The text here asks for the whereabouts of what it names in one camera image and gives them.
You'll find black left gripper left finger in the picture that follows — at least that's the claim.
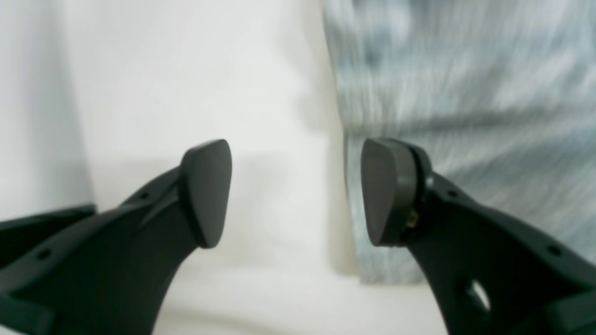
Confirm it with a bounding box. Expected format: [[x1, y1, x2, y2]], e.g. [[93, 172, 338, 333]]
[[0, 139, 232, 335]]

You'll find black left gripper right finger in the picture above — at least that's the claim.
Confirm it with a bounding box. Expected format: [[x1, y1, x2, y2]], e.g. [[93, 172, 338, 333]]
[[360, 138, 596, 335]]

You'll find grey T-shirt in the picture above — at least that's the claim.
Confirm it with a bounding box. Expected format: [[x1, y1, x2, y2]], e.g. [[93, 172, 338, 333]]
[[322, 0, 596, 284]]

